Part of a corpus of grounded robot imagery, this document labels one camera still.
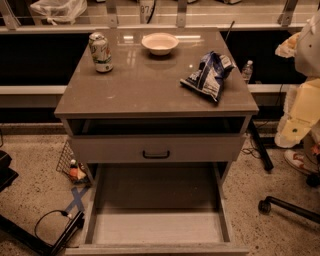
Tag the blue chip bag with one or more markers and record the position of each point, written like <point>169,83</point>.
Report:
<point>213,70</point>

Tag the black table leg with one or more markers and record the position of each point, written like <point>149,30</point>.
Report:
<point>267,163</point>

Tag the white bowl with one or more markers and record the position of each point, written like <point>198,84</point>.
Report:
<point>160,44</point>

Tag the open middle drawer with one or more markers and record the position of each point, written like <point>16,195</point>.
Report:
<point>174,209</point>

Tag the blue tape cross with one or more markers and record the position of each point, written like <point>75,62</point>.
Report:
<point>77,199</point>

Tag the grey drawer cabinet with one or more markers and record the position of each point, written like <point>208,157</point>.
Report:
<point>143,96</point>

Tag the closed top drawer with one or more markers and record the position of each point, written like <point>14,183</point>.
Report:
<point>150,149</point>

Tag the person in white clothes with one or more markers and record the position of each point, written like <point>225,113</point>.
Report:
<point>299,128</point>

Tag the black office chair base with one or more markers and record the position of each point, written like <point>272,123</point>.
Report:
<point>264,207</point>

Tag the clear water bottle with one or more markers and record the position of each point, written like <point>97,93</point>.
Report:
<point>247,71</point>

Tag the black stand leg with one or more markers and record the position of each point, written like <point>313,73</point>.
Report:
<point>35,243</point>

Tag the wire basket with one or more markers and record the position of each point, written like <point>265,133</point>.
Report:
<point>63,165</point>

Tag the white plastic bag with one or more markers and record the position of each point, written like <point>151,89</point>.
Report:
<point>59,11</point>

